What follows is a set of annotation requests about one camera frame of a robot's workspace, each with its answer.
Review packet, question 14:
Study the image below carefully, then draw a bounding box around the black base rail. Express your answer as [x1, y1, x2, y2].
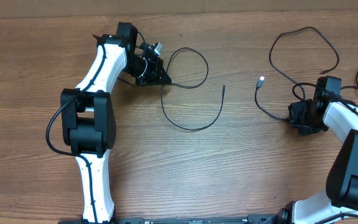
[57, 213, 281, 224]

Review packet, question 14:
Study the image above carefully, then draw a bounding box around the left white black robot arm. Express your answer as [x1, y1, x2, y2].
[59, 22, 172, 223]

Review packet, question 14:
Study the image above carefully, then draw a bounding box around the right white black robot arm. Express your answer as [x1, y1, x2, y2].
[268, 76, 358, 223]

